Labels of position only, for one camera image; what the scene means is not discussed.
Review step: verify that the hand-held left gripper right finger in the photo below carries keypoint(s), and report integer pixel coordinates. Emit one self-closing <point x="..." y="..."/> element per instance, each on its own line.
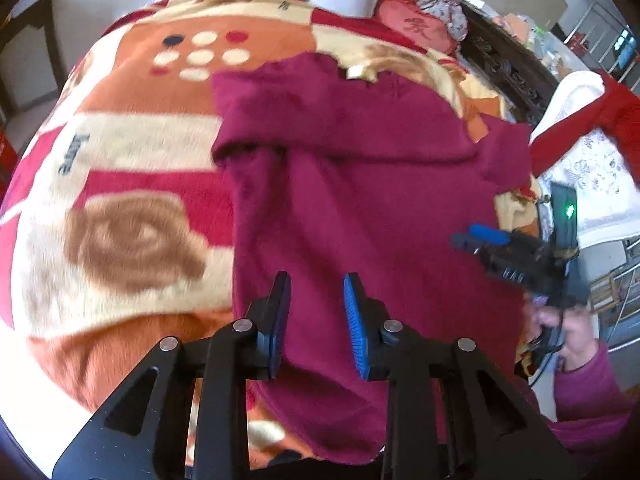
<point x="354" y="320"/>

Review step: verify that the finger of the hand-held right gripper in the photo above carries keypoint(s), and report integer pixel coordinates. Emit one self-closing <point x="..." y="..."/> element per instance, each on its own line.
<point x="487" y="232"/>
<point x="465" y="242"/>

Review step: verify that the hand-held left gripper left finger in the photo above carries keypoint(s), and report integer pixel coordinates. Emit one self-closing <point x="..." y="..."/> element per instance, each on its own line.
<point x="280" y="310"/>

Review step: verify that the maroon knit sweater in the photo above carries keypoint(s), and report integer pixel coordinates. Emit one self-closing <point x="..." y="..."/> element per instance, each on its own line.
<point x="350" y="185"/>

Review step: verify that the person's right hand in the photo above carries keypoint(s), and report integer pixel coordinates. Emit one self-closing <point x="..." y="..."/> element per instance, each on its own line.
<point x="575" y="332"/>

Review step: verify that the white floral cloth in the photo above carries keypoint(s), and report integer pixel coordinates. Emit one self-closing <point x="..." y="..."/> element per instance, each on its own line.
<point x="595" y="180"/>

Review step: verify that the dark carved wooden headboard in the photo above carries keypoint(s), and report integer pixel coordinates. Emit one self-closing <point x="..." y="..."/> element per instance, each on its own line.
<point x="505" y="67"/>

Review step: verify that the red cloth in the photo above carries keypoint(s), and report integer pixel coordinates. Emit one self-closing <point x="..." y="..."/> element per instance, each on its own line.
<point x="620" y="110"/>

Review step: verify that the printed fleece blanket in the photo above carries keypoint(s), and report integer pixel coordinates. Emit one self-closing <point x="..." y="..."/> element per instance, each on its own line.
<point x="125" y="160"/>

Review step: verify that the red heart-shaped pillow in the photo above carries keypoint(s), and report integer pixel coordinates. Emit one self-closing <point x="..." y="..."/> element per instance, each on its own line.
<point x="412" y="22"/>

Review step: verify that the small white box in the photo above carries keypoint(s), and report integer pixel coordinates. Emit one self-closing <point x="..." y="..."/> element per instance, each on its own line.
<point x="475" y="0"/>

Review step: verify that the metal rack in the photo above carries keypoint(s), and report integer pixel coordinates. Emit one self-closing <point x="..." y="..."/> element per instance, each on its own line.
<point x="600" y="25"/>

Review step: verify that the dark wooden table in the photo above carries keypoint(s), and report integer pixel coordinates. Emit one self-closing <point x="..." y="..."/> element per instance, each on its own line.
<point x="30" y="60"/>

